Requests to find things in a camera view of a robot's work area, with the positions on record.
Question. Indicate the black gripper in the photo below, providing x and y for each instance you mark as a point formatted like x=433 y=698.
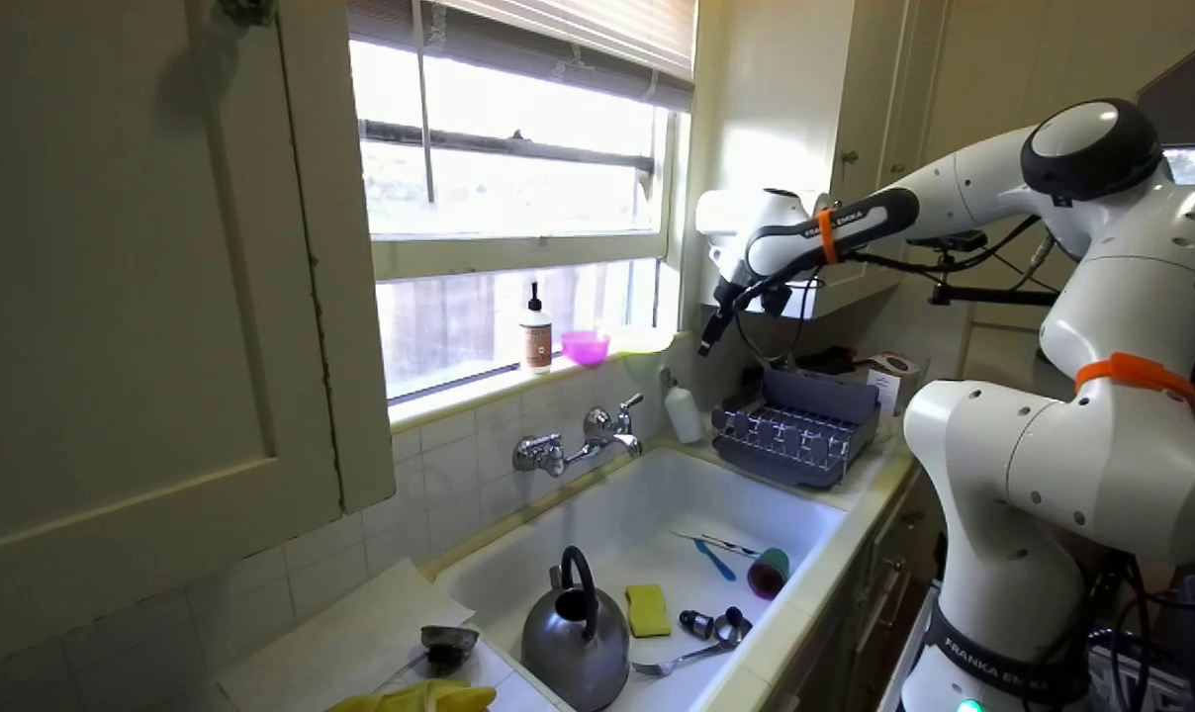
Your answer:
x=747 y=290

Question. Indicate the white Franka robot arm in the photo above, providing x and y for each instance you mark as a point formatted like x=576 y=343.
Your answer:
x=1097 y=447

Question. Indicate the white soap dispenser bottle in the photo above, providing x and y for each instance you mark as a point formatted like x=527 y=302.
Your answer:
x=683 y=418

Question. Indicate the pink plastic bowl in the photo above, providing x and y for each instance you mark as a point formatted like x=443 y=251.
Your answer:
x=586 y=346

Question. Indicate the brown pump soap bottle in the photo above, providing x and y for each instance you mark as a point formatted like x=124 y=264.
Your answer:
x=535 y=338

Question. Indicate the white cardboard box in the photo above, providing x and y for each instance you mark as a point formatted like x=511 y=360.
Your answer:
x=895 y=381

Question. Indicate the white ceramic sink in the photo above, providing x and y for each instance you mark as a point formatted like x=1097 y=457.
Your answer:
x=651 y=540

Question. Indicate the blue brush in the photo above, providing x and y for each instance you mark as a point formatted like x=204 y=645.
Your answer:
x=713 y=561

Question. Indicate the green and red cup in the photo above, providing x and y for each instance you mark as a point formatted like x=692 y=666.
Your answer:
x=767 y=571

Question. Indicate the yellow sponge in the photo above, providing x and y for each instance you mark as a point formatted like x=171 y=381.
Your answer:
x=646 y=609

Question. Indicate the window blind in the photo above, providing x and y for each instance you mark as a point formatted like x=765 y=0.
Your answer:
x=583 y=25

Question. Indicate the steel fork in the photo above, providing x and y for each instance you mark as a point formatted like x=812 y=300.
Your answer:
x=676 y=660

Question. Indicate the yellow cloth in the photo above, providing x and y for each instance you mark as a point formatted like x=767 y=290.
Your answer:
x=412 y=698

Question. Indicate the cream cabinet door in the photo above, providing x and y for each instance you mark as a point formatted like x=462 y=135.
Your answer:
x=124 y=264

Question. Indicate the chrome wall faucet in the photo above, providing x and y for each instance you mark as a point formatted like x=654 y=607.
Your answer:
x=583 y=438

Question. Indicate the kitchen window frame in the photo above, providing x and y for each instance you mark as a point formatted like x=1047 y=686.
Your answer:
x=519 y=251

